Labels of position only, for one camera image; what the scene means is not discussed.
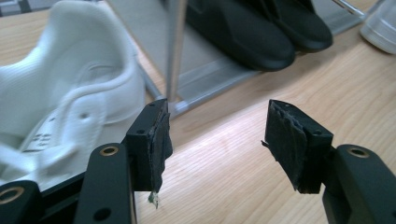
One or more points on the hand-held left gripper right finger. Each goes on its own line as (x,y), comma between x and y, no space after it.
(299,146)

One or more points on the black slipper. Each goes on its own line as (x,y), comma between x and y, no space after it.
(308,31)
(243,37)

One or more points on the white sneaker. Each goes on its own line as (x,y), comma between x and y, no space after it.
(62,93)
(381,28)

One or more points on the metal shoe rack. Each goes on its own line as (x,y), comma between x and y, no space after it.
(176,46)

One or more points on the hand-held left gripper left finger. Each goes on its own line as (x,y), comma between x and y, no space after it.
(146,149)

